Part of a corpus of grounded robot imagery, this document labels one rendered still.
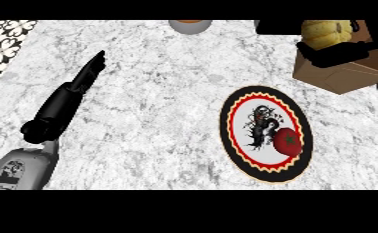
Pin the yellow squash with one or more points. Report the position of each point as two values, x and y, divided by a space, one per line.
325 33

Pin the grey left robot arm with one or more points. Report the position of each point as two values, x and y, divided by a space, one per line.
27 168

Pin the black red patterned plate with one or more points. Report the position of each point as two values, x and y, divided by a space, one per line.
246 123

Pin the brown cardboard box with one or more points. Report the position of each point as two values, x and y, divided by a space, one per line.
340 77

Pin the red tomato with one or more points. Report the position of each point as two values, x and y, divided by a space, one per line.
289 141

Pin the grey bowl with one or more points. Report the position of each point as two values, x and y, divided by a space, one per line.
191 27

